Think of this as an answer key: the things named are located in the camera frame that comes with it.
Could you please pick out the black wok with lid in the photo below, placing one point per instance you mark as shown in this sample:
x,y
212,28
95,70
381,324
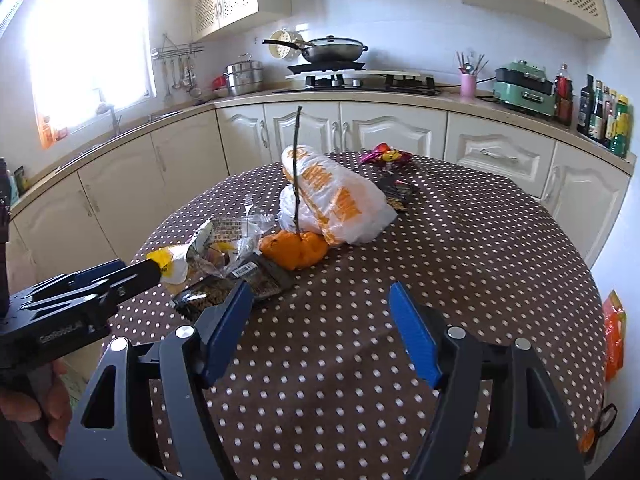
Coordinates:
x,y
327,49

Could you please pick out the black snack bag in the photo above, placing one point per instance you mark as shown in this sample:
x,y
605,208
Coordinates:
x,y
265,278

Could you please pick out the steel steamer pot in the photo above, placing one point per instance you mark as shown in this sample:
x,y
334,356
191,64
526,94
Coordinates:
x,y
244,76

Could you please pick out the round wall strainer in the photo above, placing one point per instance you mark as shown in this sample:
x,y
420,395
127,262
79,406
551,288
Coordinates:
x,y
281,52

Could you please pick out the kitchen window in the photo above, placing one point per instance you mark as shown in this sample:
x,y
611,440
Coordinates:
x,y
84,52

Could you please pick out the green yellow oil bottle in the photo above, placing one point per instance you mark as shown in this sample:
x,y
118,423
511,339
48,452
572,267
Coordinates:
x,y
621,128

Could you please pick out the dark sauce bottle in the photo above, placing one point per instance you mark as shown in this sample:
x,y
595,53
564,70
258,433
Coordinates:
x,y
585,106

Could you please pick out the colourful candy wrapper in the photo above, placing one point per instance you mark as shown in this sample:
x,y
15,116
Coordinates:
x,y
383,155

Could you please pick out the steel sink faucet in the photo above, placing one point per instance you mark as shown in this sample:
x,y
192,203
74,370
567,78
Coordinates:
x,y
108,109

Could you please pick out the thin wooden stick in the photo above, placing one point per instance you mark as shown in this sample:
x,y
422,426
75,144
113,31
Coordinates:
x,y
295,170

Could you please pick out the white orange plastic bag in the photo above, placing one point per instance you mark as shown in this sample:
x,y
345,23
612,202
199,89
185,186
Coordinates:
x,y
335,202

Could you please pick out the red white snack wrapper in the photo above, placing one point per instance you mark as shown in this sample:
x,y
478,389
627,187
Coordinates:
x,y
221,244

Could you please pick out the cream lower cabinets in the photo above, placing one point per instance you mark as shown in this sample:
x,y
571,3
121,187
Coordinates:
x,y
106,203

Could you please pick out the green electric grill pot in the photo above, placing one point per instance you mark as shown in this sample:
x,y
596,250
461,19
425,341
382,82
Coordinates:
x,y
525,87

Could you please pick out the black gas stove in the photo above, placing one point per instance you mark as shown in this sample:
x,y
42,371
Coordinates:
x,y
355,76

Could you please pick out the red bowl on counter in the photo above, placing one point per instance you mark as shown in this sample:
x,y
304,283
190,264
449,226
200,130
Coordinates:
x,y
220,82

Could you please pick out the orange mandarin peel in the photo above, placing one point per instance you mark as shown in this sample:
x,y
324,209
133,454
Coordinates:
x,y
294,251

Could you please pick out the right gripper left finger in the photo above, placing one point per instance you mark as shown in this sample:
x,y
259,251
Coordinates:
x,y
112,433

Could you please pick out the pink utensil holder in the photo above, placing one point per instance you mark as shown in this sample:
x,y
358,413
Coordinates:
x,y
468,84

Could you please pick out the person left hand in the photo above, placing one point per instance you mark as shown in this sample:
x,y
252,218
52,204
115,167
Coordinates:
x,y
20,407

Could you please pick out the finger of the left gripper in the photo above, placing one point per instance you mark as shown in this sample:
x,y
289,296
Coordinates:
x,y
79,279
112,280

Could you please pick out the hanging utensil rack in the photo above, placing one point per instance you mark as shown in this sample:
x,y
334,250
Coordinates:
x,y
177,69

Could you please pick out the yellow snack wrapper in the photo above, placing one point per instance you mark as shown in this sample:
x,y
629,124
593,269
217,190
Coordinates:
x,y
177,261

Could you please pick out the brown polka dot tablecloth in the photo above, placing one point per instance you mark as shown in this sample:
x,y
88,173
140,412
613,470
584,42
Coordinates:
x,y
320,386

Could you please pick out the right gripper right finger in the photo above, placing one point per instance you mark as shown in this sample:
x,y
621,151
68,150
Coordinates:
x,y
529,434

